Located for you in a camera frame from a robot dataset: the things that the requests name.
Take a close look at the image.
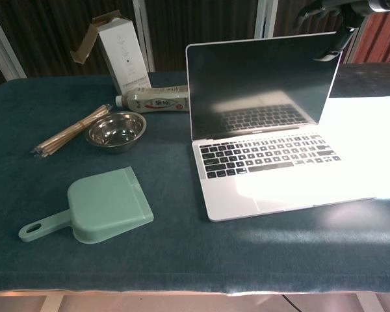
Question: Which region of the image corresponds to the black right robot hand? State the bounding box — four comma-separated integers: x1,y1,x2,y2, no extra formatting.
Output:
294,0,367,62

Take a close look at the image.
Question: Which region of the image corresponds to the silver laptop computer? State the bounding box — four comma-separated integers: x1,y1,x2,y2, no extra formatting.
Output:
185,31,378,223

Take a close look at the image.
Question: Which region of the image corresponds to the red curtain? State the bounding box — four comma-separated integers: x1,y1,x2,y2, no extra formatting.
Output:
352,11,390,64

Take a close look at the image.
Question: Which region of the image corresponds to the beige labelled drink bottle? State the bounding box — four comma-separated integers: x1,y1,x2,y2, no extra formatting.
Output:
114,84,190,114

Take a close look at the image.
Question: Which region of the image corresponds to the white tall carton box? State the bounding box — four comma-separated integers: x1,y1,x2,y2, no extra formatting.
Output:
70,9,152,95

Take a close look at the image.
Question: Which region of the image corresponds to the stainless steel bowl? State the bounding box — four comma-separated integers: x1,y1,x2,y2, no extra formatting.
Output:
85,110,148,155

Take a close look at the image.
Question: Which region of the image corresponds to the white table leg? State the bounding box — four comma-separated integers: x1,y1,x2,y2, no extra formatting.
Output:
38,294,65,312
356,292,383,312

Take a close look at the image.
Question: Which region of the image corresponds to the teal felt table cloth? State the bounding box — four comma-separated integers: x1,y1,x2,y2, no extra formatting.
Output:
0,62,390,297

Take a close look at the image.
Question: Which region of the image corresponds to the bundle of bamboo sticks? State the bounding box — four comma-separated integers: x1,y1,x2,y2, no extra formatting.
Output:
31,103,112,159

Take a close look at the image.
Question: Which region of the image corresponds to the green plastic dustpan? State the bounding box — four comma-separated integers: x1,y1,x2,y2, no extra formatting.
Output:
18,166,155,244

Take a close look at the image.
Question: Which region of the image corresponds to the aluminium frame post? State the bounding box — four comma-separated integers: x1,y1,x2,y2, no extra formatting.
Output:
252,0,278,39
343,14,369,64
0,12,27,81
132,0,156,73

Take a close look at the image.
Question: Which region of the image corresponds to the black cable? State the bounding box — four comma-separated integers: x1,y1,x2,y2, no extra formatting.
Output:
281,294,300,312

